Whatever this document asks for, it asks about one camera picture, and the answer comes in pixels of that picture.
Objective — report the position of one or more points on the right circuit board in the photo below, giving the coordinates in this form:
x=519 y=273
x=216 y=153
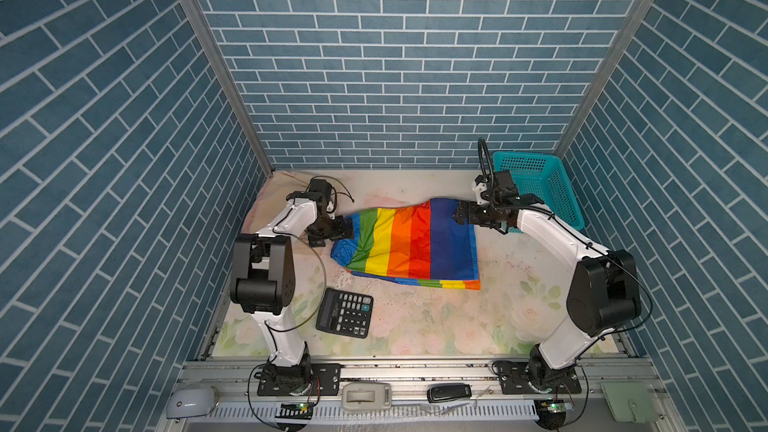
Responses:
x=551 y=406

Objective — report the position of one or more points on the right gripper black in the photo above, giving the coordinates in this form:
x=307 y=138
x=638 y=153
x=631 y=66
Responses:
x=471 y=218

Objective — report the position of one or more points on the beige shorts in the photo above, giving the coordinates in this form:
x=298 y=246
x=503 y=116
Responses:
x=271 y=199

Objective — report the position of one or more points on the left circuit board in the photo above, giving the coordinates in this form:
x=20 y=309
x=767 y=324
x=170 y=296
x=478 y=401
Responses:
x=294 y=411

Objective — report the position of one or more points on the green leather wallet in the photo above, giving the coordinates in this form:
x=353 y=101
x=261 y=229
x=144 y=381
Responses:
x=630 y=402

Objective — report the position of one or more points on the beige plastic holder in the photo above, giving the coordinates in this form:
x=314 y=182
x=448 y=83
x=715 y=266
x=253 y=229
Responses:
x=359 y=397

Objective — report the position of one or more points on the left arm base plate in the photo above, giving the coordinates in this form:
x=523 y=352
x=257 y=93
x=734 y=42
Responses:
x=316 y=379

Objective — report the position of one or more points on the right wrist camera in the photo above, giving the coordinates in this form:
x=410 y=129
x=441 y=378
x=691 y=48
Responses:
x=495 y=186

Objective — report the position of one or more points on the black desk calculator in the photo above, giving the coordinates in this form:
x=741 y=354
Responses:
x=345 y=313

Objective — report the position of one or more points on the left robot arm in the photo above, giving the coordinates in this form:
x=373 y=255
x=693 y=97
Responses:
x=263 y=280

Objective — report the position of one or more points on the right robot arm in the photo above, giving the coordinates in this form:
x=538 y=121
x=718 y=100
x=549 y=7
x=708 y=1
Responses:
x=604 y=291

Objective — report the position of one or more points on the circuit board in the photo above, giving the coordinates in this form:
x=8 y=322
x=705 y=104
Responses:
x=294 y=411
x=551 y=406

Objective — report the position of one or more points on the multicolour cloth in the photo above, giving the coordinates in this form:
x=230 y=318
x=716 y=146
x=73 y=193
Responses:
x=419 y=245

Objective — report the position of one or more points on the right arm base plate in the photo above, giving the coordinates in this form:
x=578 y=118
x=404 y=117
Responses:
x=513 y=380

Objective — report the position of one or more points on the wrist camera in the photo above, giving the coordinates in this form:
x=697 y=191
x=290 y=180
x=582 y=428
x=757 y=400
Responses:
x=321 y=191
x=495 y=186

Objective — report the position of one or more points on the teal plastic basket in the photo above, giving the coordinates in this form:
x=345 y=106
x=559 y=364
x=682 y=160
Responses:
x=544 y=176

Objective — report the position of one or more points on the white slotted cable duct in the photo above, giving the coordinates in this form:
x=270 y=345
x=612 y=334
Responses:
x=331 y=413

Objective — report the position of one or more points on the black car key fob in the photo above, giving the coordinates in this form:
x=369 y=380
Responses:
x=448 y=392

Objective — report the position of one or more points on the grey computer mouse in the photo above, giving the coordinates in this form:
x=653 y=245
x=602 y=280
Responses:
x=191 y=402

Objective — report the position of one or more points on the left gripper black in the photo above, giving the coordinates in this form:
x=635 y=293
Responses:
x=338 y=232

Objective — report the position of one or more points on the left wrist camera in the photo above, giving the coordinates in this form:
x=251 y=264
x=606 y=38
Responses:
x=321 y=191

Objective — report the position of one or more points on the aluminium front rail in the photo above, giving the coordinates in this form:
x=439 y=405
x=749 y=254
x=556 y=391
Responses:
x=411 y=377

